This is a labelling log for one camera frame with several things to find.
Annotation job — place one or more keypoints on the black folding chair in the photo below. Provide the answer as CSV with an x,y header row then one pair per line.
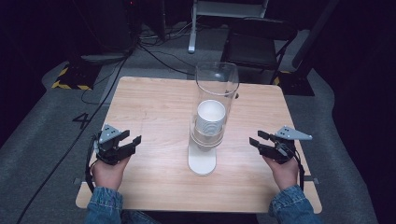
x,y
258,46

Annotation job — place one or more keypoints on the black yellow striped floor plate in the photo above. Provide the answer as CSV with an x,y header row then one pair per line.
x,y
74,77

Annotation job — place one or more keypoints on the white metal stand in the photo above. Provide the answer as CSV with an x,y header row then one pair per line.
x,y
214,18

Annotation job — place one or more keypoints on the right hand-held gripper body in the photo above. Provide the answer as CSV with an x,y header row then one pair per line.
x,y
283,144

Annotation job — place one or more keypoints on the clear plastic cup dispenser tube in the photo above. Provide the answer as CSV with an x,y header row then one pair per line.
x,y
214,99

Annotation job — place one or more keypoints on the person's right hand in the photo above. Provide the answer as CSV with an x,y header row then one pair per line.
x,y
281,174

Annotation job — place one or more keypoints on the person's left hand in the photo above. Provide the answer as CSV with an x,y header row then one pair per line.
x,y
109,172

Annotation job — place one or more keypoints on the black stand base plate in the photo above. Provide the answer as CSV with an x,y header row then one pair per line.
x,y
295,83

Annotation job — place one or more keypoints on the white paper cup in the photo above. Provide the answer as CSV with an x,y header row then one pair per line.
x,y
210,118

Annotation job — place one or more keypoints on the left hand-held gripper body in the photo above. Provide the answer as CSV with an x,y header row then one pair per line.
x,y
109,143

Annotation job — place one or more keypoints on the white dispenser base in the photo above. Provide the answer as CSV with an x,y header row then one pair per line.
x,y
201,160

